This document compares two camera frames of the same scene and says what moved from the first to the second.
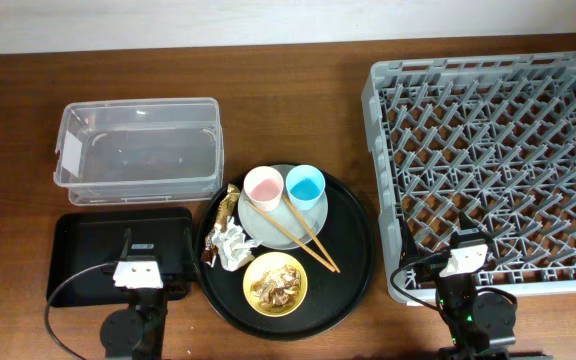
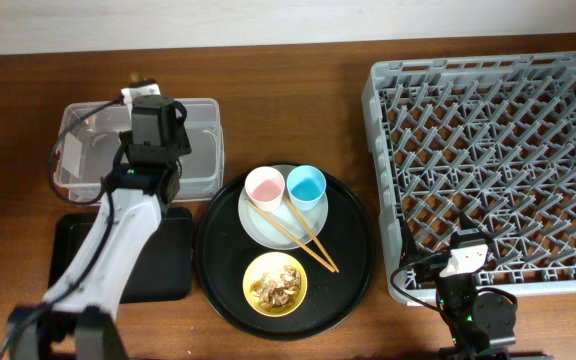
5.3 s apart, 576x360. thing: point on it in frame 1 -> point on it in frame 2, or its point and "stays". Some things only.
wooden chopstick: x=290 y=235 stays
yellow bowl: x=275 y=285 stays
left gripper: x=175 y=283 -> x=185 y=144
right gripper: x=429 y=266 stays
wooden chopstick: x=311 y=234 stays
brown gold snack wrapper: x=211 y=249 -> x=137 y=77
